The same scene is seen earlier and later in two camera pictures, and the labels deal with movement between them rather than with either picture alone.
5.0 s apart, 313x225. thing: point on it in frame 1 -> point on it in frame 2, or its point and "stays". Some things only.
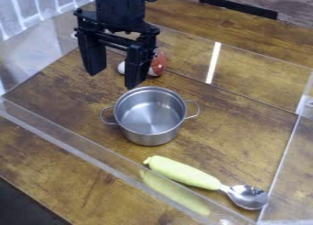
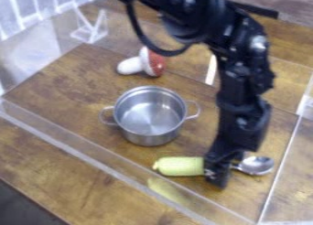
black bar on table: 239,6 stays
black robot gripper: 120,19 -> 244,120
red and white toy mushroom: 158,65 stays
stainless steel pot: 149,113 stays
